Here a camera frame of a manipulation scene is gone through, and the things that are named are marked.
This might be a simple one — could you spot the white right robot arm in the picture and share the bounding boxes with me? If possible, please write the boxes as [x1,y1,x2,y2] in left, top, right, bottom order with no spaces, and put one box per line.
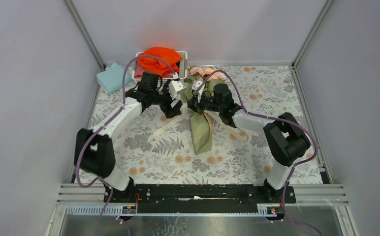
[188,81,311,190]

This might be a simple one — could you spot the light blue folded towel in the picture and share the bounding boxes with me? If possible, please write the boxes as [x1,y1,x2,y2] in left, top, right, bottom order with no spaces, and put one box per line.
[96,63,132,94]

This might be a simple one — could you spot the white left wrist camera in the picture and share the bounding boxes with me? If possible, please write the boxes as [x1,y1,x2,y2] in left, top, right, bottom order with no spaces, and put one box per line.
[168,80,186,100]

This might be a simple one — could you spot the pink cloth in basket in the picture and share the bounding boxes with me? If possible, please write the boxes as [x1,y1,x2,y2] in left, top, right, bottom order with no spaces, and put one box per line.
[133,63,146,79]

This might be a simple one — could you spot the pink fake flower stem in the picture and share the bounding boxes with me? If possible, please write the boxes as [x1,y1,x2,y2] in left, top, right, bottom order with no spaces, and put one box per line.
[189,67,205,76]
[208,72,226,81]
[204,68,215,76]

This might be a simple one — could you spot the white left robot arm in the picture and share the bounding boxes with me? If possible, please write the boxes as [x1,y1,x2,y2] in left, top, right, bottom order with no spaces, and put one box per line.
[73,72,185,191]

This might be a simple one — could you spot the cream ribbon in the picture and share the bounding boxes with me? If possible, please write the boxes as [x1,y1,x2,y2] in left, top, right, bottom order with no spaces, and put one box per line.
[148,103,252,143]

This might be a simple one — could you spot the green and orange wrapping paper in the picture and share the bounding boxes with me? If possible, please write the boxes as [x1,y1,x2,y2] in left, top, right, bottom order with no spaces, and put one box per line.
[183,78,215,155]

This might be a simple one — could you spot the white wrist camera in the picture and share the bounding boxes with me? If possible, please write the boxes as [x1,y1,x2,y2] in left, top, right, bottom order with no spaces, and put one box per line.
[168,80,186,100]
[191,80,205,96]

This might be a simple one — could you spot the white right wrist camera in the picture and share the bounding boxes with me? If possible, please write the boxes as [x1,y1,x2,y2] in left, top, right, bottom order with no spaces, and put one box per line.
[191,80,205,96]

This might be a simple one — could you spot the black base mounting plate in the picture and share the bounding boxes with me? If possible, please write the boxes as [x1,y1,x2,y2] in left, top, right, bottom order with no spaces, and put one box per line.
[103,184,296,214]

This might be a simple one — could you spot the orange cloth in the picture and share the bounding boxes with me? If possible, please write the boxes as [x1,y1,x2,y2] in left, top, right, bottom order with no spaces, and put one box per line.
[137,47,182,78]

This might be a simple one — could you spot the white plastic basket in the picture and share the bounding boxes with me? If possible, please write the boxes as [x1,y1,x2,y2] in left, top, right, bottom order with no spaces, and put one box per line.
[131,51,188,80]

